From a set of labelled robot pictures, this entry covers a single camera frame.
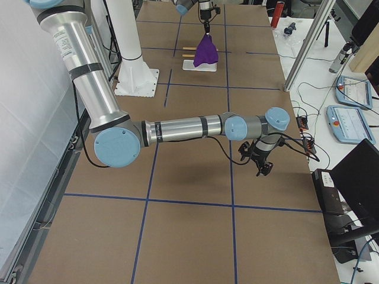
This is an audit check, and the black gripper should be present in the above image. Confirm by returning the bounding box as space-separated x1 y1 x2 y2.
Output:
249 143 274 177
199 9 213 35

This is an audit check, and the purple towel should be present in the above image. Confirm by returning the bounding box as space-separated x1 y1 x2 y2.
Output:
193 34 219 67

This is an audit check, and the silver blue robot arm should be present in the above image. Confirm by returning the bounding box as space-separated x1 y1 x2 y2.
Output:
172 0 220 36
28 1 290 175

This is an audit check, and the black usb hub near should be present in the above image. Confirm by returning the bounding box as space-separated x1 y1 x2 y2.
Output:
301 133 316 156

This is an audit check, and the black usb hub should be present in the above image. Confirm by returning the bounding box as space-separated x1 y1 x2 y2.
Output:
301 133 316 156
296 116 309 132

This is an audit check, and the black usb hub far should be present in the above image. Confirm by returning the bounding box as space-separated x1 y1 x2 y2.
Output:
296 116 309 132

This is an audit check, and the red cylinder tube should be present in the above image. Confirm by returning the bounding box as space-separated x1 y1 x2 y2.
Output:
271 1 285 28

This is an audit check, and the black box device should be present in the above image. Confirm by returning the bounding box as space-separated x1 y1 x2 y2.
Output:
311 169 351 216

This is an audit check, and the dark blue folded umbrella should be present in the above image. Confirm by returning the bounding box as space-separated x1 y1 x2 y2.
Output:
284 22 296 36

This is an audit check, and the blue teach pendant near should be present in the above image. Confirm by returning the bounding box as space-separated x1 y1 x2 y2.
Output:
326 105 376 144

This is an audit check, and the blue teach pendant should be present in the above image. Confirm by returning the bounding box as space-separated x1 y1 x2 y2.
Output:
326 105 376 144
335 76 373 109

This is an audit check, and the black monitor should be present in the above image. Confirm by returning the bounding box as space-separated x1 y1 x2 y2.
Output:
329 138 378 246

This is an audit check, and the blue teach pendant far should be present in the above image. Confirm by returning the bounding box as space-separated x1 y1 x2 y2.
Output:
335 76 373 109

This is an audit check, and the grey water bottle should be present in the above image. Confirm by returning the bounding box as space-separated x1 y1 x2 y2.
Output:
329 41 355 74

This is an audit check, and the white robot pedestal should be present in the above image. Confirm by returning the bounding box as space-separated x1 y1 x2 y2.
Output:
105 0 159 98

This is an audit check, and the aluminium frame post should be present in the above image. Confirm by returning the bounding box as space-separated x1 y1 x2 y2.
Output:
284 0 336 92

